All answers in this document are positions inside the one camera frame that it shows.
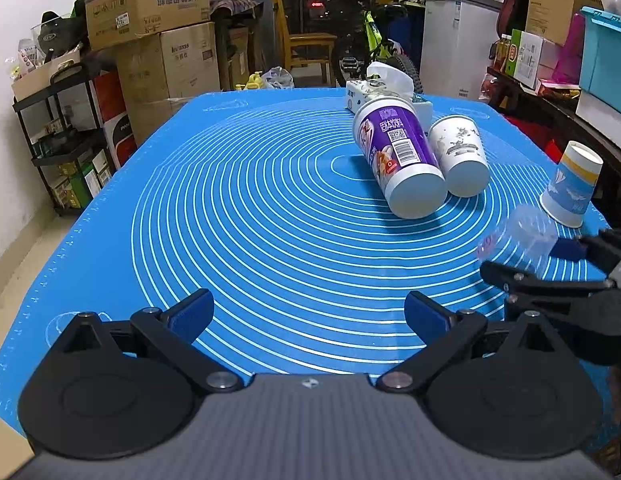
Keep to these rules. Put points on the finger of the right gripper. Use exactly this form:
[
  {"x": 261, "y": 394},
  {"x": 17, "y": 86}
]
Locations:
[
  {"x": 602, "y": 250},
  {"x": 564, "y": 300}
]

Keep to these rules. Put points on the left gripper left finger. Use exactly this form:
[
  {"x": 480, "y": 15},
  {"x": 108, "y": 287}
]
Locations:
[{"x": 168, "y": 336}]

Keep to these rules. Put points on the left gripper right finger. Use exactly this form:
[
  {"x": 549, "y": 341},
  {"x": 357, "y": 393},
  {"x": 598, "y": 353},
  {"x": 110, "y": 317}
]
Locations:
[{"x": 448, "y": 337}]

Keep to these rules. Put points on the clear plastic cup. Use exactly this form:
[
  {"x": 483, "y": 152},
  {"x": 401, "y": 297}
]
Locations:
[{"x": 524, "y": 240}]

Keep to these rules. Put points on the blue yellow paper cup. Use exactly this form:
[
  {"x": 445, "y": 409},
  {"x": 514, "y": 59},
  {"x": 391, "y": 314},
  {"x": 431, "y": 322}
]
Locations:
[{"x": 569, "y": 192}]

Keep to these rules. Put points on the white printed paper cup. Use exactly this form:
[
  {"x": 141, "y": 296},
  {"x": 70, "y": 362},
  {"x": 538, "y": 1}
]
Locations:
[{"x": 456, "y": 143}]

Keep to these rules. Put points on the purple white tall cup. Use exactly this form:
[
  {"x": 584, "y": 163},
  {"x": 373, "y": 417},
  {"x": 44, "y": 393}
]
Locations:
[{"x": 389, "y": 134}]

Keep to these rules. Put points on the dark wooden side table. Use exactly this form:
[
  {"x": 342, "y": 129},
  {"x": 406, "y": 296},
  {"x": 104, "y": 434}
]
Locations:
[{"x": 551, "y": 127}]

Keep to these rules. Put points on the blue silicone baking mat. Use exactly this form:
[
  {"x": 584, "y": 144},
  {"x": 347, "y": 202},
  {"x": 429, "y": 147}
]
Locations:
[{"x": 264, "y": 198}]

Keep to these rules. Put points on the teal plastic storage bin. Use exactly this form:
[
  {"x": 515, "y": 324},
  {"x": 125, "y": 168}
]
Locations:
[{"x": 601, "y": 62}]

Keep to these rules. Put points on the white green product box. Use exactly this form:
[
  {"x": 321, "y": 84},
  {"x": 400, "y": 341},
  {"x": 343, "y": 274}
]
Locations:
[{"x": 523, "y": 57}]

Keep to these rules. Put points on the black metal shelf rack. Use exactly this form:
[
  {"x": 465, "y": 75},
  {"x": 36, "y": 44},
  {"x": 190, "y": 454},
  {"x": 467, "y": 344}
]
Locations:
[{"x": 73, "y": 159}]

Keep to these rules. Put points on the white tissue pack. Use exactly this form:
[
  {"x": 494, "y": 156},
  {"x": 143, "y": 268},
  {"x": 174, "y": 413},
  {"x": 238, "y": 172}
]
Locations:
[{"x": 383, "y": 79}]

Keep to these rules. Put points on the lower large cardboard box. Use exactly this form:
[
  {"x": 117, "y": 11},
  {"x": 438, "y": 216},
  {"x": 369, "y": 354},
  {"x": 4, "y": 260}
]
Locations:
[{"x": 162, "y": 72}]

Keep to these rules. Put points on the yellow jug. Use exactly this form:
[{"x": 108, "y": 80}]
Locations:
[{"x": 254, "y": 82}]

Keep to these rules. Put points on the white chest freezer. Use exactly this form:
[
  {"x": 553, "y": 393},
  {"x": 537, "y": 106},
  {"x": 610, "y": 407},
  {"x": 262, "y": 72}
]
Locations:
[{"x": 457, "y": 38}]

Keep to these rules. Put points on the wooden chair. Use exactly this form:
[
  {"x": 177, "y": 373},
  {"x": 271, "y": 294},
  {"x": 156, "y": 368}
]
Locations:
[{"x": 307, "y": 48}]

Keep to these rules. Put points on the black green bicycle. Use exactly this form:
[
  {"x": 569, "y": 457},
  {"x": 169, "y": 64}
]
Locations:
[{"x": 362, "y": 31}]

